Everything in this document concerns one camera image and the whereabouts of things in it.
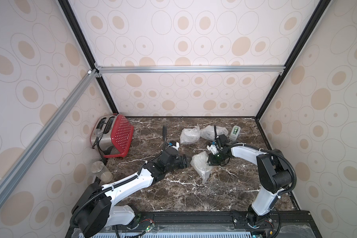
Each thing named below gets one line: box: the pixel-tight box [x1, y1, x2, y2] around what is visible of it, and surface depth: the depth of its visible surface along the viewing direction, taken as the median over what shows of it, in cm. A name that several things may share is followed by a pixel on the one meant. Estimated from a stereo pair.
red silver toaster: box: [90, 113, 135, 159], surface depth 93 cm
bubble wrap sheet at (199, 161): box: [189, 150, 213, 184], surface depth 89 cm
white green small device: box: [228, 124, 241, 142], surface depth 108 cm
